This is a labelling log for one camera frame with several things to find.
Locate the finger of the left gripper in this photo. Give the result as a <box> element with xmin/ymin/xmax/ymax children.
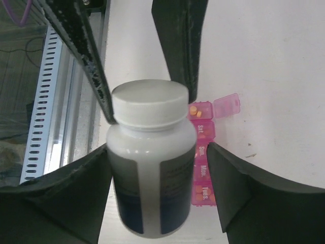
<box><xmin>151</xmin><ymin>0</ymin><xmax>208</xmax><ymax>103</ymax></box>
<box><xmin>38</xmin><ymin>0</ymin><xmax>116</xmax><ymax>125</ymax></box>

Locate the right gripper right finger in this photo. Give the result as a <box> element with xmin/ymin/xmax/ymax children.
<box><xmin>207</xmin><ymin>142</ymin><xmax>324</xmax><ymax>243</ymax></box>

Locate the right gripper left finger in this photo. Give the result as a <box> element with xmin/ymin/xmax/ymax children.
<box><xmin>1</xmin><ymin>145</ymin><xmax>112</xmax><ymax>243</ymax></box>

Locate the white bottle cap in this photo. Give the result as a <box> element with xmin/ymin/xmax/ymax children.
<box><xmin>112</xmin><ymin>79</ymin><xmax>189</xmax><ymax>129</ymax></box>

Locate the pink pill organizer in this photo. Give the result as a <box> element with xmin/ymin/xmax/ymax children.
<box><xmin>187</xmin><ymin>93</ymin><xmax>241</xmax><ymax>206</ymax></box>

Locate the white blue pill bottle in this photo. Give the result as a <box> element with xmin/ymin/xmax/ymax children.
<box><xmin>106</xmin><ymin>79</ymin><xmax>198</xmax><ymax>239</ymax></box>

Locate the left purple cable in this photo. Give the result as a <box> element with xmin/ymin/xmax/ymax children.
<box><xmin>6</xmin><ymin>0</ymin><xmax>34</xmax><ymax>27</ymax></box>

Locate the white slotted cable duct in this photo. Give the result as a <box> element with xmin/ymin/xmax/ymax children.
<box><xmin>20</xmin><ymin>26</ymin><xmax>62</xmax><ymax>184</ymax></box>

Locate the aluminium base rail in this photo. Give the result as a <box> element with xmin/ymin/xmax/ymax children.
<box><xmin>50</xmin><ymin>0</ymin><xmax>111</xmax><ymax>171</ymax></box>

